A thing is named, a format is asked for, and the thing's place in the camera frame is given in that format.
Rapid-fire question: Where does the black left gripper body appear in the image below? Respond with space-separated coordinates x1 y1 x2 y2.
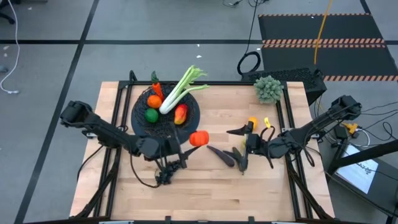
137 122 188 169

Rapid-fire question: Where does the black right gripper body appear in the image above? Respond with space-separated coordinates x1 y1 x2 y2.
240 120 281 174

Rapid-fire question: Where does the dark green cucumber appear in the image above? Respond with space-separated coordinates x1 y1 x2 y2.
231 146 248 175

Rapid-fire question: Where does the purple eggplant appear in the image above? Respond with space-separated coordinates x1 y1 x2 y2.
206 145 236 168

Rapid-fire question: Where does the red-orange pumpkin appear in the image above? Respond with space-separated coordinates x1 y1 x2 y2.
188 130 210 147

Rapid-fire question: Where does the red and yellow mango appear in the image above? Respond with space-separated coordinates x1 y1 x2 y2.
174 103 189 126

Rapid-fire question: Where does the green lime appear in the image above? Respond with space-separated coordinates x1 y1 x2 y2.
144 108 159 124

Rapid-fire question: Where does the pale green celery stalk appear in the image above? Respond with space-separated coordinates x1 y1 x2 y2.
159 65 210 115

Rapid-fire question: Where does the orange tangerine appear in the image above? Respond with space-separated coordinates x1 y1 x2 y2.
147 95 163 109

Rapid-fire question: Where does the orange carrot with green top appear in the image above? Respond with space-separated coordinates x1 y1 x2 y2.
150 70 165 102

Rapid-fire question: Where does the dark purple grape bunch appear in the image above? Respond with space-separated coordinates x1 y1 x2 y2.
154 160 184 187

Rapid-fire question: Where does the green succulent plant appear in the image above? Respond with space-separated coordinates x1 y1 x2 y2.
253 75 285 105

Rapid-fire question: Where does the black perforated case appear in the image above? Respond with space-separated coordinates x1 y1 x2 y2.
241 66 328 106

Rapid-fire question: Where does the black power adapter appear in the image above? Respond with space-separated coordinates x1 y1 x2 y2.
334 124 349 140

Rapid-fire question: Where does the white paper sheet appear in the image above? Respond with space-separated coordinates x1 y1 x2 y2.
335 144 379 195

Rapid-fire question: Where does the black side stand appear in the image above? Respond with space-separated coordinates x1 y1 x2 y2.
325 138 398 218

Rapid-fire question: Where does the black hazard-striped floor mat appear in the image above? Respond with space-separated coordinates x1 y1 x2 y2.
257 12 398 83

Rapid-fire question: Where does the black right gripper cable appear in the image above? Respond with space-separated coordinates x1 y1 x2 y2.
259 126 278 170

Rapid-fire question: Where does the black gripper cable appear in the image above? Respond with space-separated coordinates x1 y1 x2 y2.
129 152 161 189
259 126 278 170

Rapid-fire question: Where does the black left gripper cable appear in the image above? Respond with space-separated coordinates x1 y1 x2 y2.
129 152 161 189

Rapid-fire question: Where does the black metal table frame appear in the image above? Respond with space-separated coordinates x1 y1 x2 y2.
70 70 336 224

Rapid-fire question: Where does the black table-side cable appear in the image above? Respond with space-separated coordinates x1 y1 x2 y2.
76 144 105 183

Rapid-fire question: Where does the black coiled floor cable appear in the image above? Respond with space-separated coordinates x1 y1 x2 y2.
236 0 262 77

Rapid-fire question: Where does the yellow cable connector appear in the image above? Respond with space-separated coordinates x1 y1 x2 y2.
343 123 361 135

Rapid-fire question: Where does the white looped cable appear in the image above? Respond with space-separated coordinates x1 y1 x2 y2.
354 128 371 147

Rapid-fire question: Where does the yellow cable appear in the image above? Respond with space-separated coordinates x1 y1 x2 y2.
313 0 333 65

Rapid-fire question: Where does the white floor cable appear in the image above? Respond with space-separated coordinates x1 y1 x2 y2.
0 0 21 95

